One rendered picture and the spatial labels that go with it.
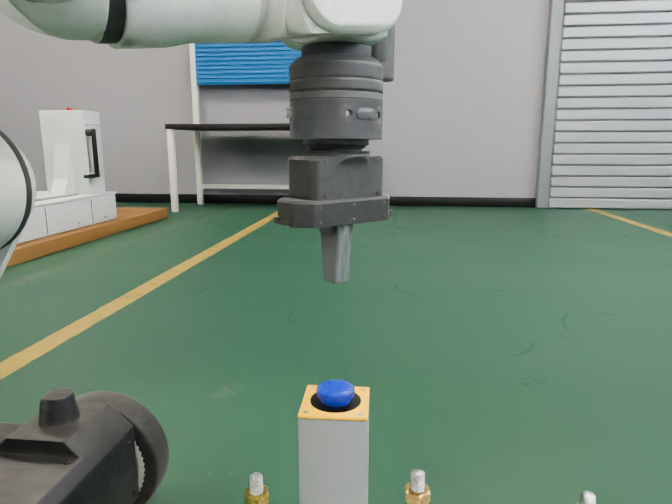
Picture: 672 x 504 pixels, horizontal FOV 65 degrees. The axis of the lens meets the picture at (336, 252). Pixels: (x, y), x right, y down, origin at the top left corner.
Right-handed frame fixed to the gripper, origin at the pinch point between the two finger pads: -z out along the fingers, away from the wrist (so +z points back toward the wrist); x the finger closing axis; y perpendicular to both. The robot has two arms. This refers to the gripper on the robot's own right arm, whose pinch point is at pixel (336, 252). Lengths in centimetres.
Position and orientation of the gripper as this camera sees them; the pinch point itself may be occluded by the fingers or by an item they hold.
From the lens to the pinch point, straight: 52.7
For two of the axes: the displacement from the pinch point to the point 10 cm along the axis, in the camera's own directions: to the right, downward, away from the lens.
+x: 7.9, -1.2, 6.0
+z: 0.0, -9.8, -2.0
